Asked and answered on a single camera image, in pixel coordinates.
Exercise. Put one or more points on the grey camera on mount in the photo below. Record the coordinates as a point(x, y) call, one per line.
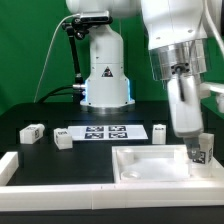
point(91, 17)

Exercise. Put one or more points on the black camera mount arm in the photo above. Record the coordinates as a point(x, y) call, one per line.
point(78, 94)

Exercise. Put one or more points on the white sheet with markers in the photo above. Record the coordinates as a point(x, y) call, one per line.
point(107, 132)

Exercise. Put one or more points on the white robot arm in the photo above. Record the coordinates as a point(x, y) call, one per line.
point(162, 38)

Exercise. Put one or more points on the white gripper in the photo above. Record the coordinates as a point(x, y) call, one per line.
point(184, 97)

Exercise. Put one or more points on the white square table top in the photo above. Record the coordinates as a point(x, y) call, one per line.
point(161, 163)

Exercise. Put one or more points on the white U-shaped fence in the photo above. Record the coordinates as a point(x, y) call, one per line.
point(103, 196)

